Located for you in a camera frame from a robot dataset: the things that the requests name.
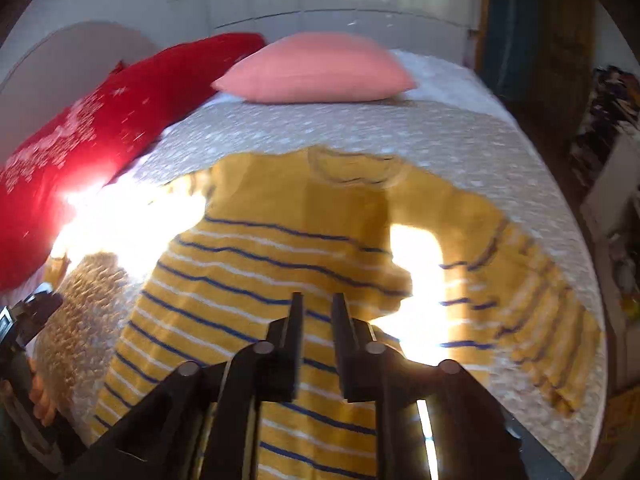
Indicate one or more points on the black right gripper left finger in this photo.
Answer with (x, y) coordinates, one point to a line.
(202, 422)

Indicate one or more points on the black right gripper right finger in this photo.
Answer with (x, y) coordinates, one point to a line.
(432, 422)

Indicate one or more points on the yellow striped knit sweater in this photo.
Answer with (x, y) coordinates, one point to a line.
(384, 234)

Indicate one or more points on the person left hand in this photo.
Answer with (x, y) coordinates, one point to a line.
(44, 408)

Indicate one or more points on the beige dotted quilt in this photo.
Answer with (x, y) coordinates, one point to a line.
(117, 240)

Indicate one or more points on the folded yellow knit garment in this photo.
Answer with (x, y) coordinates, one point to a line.
(55, 270)

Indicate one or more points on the red embroidered pillow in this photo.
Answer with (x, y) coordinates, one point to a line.
(98, 136)

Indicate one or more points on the white bed headboard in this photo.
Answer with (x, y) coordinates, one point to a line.
(61, 69)

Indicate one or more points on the cluttered white shelf unit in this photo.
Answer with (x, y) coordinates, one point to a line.
(604, 154)

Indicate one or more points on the dark wooden door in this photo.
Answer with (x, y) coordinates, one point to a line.
(536, 57)

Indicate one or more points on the pink small pillow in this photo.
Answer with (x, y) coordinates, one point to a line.
(317, 67)

